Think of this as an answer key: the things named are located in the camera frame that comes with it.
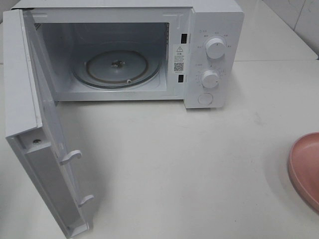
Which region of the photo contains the pink round plate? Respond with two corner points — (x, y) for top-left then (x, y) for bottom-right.
(288, 132), (319, 212)

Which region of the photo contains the white microwave oven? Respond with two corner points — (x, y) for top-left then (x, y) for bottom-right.
(10, 0), (244, 109)

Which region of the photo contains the white round door button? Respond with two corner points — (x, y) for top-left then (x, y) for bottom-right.
(198, 93), (213, 105)

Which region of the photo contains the white microwave knob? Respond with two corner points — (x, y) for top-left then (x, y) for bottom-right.
(201, 70), (220, 89)
(204, 35), (226, 59)

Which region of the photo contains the white microwave door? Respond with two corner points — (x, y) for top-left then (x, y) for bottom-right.
(3, 9), (93, 238)

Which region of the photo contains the white warning label sticker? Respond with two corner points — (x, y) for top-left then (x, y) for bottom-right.
(172, 44), (187, 73)

